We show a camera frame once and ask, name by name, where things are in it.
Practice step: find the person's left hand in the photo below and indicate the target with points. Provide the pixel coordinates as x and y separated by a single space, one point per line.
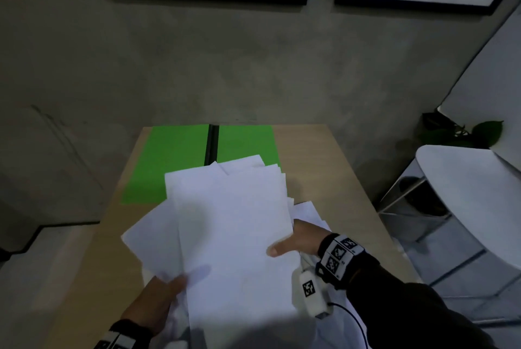
148 306

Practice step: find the person's right hand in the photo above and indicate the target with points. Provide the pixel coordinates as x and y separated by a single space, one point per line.
299 240

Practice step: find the person's right thumb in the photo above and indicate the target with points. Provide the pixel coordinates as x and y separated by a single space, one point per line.
281 248

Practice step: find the person's left thumb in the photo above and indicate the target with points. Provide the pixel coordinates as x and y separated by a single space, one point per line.
177 282

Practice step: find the stack of white paper sheets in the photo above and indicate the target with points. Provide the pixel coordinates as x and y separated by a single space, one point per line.
232 238

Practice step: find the person's right forearm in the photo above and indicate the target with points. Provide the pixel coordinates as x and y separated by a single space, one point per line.
411 312

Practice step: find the black wristband with marker tags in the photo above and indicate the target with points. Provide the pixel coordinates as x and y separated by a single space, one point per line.
338 258

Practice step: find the black wristband with white tags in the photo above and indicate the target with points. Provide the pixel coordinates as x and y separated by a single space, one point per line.
118 336

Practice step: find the wooden table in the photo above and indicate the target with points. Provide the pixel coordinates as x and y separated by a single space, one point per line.
338 181

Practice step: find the green folder with black spine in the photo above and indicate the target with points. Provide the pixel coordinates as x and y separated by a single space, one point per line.
179 161

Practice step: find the white round table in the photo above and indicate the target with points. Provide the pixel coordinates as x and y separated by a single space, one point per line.
472 198

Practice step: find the green potted plant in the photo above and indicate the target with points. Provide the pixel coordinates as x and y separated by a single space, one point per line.
464 133

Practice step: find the white panel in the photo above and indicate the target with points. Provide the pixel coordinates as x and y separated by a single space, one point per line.
486 84

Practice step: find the white wrist camera with marker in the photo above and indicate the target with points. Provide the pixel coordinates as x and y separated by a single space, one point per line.
311 289

